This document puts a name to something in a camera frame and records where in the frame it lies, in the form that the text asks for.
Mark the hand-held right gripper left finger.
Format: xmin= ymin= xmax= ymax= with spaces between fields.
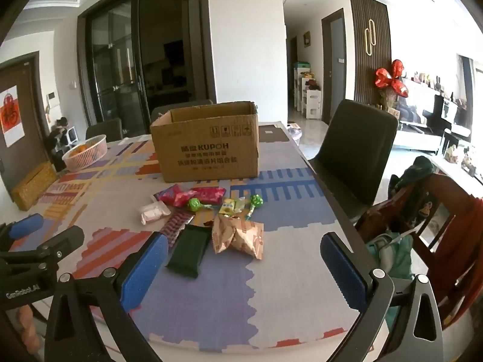
xmin=44 ymin=231 xmax=169 ymax=362

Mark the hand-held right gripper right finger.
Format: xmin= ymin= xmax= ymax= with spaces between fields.
xmin=320 ymin=232 xmax=444 ymax=362

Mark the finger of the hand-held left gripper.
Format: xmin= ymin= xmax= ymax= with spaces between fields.
xmin=0 ymin=225 xmax=85 ymax=269
xmin=0 ymin=213 xmax=45 ymax=251

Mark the dark green snack packet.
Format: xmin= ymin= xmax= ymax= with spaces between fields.
xmin=165 ymin=224 xmax=213 ymax=280

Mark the pink and blue snack packet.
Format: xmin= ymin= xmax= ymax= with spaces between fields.
xmin=153 ymin=184 xmax=199 ymax=208

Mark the beige printed snack packet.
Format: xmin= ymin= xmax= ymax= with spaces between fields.
xmin=229 ymin=219 xmax=265 ymax=260
xmin=212 ymin=217 xmax=238 ymax=254

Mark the yellow green snack packet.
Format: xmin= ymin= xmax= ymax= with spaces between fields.
xmin=219 ymin=197 xmax=246 ymax=217

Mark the green lollipop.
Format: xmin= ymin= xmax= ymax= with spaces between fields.
xmin=188 ymin=197 xmax=214 ymax=212
xmin=245 ymin=194 xmax=264 ymax=221

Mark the brown cardboard box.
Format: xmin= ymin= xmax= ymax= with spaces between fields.
xmin=150 ymin=101 xmax=261 ymax=183

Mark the person's left hand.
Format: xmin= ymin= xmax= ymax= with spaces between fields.
xmin=15 ymin=305 xmax=43 ymax=353

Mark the gold patterned box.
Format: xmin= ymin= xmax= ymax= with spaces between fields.
xmin=11 ymin=160 xmax=58 ymax=211

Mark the teal bag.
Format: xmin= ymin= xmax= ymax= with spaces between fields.
xmin=366 ymin=232 xmax=416 ymax=321

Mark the red white snack packet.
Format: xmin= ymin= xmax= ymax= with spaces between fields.
xmin=159 ymin=211 xmax=194 ymax=247

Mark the colourful printed table mat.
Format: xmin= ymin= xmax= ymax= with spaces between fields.
xmin=36 ymin=122 xmax=378 ymax=351

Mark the white basket of oranges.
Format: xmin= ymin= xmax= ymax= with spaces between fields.
xmin=61 ymin=134 xmax=108 ymax=172

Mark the pile of oranges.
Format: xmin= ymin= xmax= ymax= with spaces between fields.
xmin=68 ymin=141 xmax=97 ymax=157

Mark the red pink snack packet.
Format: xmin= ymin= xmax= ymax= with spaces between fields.
xmin=190 ymin=186 xmax=227 ymax=206

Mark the red and white door poster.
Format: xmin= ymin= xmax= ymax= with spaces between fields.
xmin=0 ymin=86 xmax=25 ymax=146

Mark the red wooden chair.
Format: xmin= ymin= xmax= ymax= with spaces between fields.
xmin=357 ymin=173 xmax=483 ymax=321

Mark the dark green cloth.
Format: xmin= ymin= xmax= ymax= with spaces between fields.
xmin=394 ymin=156 xmax=434 ymax=193

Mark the brown entrance door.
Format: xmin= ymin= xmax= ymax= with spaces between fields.
xmin=0 ymin=51 xmax=51 ymax=197

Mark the clear plastic container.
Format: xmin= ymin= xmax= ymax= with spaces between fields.
xmin=287 ymin=122 xmax=302 ymax=146

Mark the white sideboard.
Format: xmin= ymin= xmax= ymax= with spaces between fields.
xmin=394 ymin=119 xmax=443 ymax=155

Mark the white storage cabinet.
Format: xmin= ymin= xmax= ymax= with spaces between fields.
xmin=294 ymin=62 xmax=323 ymax=119

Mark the black television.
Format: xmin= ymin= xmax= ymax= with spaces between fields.
xmin=423 ymin=94 xmax=472 ymax=138

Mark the black glass sliding door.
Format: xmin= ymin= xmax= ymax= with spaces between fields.
xmin=77 ymin=0 xmax=217 ymax=136

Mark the red foil flower balloon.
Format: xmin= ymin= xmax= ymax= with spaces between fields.
xmin=375 ymin=59 xmax=409 ymax=99

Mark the grey room door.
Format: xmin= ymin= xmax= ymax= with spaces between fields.
xmin=321 ymin=8 xmax=347 ymax=123

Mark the gold loop wall ornament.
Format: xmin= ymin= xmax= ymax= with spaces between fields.
xmin=364 ymin=19 xmax=376 ymax=56

